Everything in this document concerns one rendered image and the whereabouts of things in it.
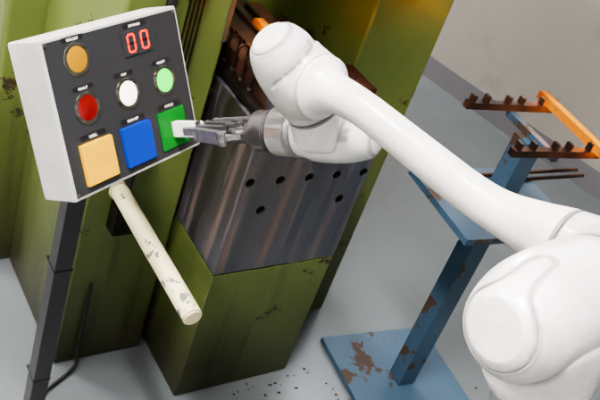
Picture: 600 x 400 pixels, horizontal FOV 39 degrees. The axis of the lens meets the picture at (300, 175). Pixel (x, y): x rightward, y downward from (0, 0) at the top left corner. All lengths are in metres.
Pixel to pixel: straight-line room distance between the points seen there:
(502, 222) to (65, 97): 0.74
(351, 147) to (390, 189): 2.29
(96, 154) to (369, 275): 1.80
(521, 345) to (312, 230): 1.39
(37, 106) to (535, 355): 0.93
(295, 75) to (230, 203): 0.83
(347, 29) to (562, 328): 1.49
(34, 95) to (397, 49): 1.13
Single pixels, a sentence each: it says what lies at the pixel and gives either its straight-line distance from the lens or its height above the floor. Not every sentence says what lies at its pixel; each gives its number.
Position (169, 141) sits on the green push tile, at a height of 0.99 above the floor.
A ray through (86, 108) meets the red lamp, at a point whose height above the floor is 1.09.
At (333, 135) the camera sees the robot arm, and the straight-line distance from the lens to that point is 1.39.
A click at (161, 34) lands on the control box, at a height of 1.16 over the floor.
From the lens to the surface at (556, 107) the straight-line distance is 2.39.
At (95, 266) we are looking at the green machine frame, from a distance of 2.30.
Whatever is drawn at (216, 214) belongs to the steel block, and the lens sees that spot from 2.13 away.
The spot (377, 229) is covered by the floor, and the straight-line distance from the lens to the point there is 3.41.
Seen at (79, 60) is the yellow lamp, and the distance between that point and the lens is 1.51.
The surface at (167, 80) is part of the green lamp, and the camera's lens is 1.66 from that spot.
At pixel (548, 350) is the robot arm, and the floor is 1.36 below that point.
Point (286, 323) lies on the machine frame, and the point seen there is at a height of 0.22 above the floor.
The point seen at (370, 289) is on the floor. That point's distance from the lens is 3.10.
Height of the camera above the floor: 1.89
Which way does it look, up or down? 32 degrees down
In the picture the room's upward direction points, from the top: 20 degrees clockwise
